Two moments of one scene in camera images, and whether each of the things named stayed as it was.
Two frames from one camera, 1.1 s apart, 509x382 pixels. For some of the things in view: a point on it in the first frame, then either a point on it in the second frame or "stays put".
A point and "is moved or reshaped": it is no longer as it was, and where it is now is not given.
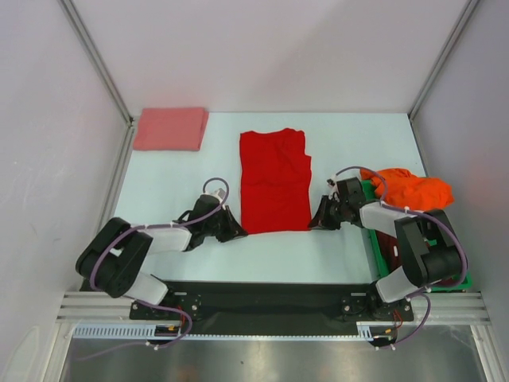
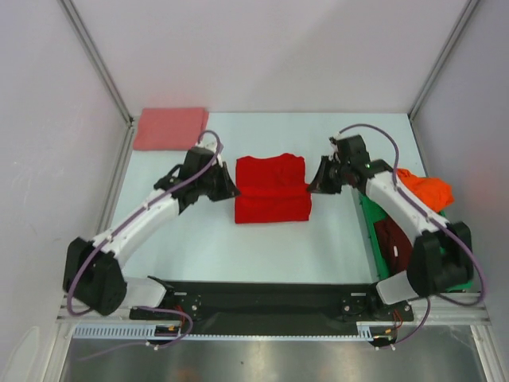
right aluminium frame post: [443, 59] stays put
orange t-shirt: [399, 188] stays put
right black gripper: [328, 212] -> [330, 175]
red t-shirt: [275, 181] is moved or reshaped
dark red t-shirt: [391, 251] stays put
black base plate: [272, 309] stays put
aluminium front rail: [433, 307] stays put
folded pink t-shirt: [171, 129] stays put
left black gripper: [233, 230] -> [227, 188]
